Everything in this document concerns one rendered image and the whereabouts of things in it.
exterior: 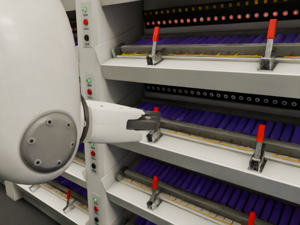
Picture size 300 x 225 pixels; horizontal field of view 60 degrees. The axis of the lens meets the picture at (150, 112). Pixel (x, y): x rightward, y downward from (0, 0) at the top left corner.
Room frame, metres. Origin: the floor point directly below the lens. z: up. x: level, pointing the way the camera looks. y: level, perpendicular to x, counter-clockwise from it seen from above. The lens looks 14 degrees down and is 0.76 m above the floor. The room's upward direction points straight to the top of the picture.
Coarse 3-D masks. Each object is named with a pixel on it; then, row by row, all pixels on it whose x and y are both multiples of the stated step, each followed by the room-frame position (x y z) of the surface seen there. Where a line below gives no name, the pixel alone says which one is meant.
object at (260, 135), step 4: (260, 124) 0.50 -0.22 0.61; (260, 128) 0.50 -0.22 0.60; (264, 128) 0.50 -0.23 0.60; (260, 132) 0.50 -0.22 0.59; (264, 132) 0.50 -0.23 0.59; (260, 136) 0.50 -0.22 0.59; (256, 140) 0.50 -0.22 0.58; (260, 140) 0.49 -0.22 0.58; (260, 144) 0.49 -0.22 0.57; (256, 148) 0.49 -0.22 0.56; (260, 148) 0.49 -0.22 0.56; (256, 152) 0.49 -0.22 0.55; (260, 152) 0.49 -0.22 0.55; (256, 156) 0.49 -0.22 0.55; (260, 156) 0.50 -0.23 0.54
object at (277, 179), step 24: (168, 96) 0.81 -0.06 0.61; (120, 144) 0.72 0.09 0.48; (144, 144) 0.65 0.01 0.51; (168, 144) 0.63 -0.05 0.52; (192, 144) 0.61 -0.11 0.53; (192, 168) 0.58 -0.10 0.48; (216, 168) 0.53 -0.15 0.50; (240, 168) 0.50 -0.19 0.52; (264, 168) 0.48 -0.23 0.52; (288, 168) 0.47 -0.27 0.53; (264, 192) 0.47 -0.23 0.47; (288, 192) 0.44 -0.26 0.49
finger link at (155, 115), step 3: (144, 111) 0.41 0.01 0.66; (147, 111) 0.41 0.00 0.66; (150, 111) 0.42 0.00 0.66; (153, 111) 0.43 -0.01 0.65; (156, 111) 0.44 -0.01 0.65; (150, 114) 0.42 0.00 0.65; (153, 114) 0.42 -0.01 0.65; (156, 114) 0.43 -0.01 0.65; (159, 114) 0.44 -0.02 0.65; (144, 117) 0.38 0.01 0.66; (147, 117) 0.38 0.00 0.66; (150, 117) 0.41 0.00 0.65; (153, 117) 0.41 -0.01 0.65; (156, 117) 0.42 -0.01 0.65; (159, 117) 0.43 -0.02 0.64; (153, 120) 0.41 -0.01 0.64; (156, 120) 0.42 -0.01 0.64; (159, 120) 0.43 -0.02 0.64; (159, 123) 0.43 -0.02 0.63
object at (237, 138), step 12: (168, 120) 0.69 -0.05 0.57; (192, 132) 0.63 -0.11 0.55; (204, 132) 0.61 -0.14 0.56; (216, 132) 0.59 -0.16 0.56; (228, 132) 0.58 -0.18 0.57; (228, 144) 0.56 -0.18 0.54; (240, 144) 0.56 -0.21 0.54; (252, 144) 0.54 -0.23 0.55; (276, 144) 0.51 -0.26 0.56; (288, 144) 0.51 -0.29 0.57; (276, 156) 0.50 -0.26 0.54
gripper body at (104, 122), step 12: (84, 108) 0.30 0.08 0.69; (96, 108) 0.31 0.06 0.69; (108, 108) 0.32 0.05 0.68; (120, 108) 0.33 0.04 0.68; (132, 108) 0.35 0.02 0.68; (84, 120) 0.30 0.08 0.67; (96, 120) 0.30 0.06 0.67; (108, 120) 0.31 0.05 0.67; (120, 120) 0.32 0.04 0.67; (84, 132) 0.29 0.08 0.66; (96, 132) 0.30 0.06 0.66; (108, 132) 0.31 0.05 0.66; (120, 132) 0.32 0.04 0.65; (132, 132) 0.34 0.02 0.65
